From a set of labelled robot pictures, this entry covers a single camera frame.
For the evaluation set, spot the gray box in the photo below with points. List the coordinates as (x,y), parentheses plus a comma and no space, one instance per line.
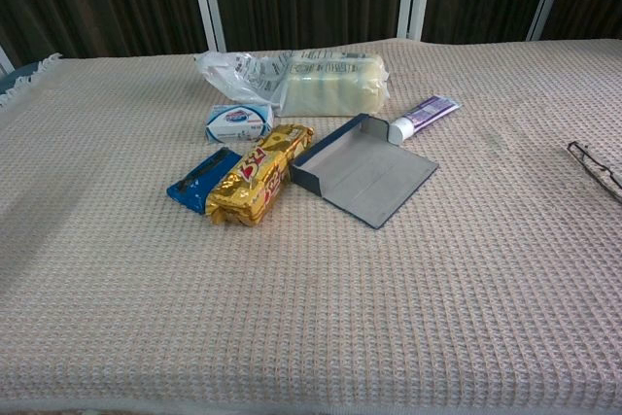
(369,177)

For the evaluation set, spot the thin-framed eyeglasses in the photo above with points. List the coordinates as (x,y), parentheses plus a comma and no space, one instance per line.
(590,164)

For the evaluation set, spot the white blue soap box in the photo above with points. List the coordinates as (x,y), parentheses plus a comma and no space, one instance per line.
(238,123)

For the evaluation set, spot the gold snack pack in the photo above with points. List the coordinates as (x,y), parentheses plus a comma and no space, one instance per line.
(257,177)

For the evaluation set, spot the clear bag of pale rolls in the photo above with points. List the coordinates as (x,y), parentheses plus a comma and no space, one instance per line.
(330,84)

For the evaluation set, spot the beige waffle tablecloth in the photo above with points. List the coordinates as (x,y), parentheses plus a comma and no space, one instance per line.
(311,298)

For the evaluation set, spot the blue snack pack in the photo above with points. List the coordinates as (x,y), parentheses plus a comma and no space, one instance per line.
(194,186)

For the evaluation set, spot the purple white toothpaste tube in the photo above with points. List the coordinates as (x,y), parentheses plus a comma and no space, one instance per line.
(427,114)

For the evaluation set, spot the blue padded table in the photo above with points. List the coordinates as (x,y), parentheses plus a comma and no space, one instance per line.
(22,76)

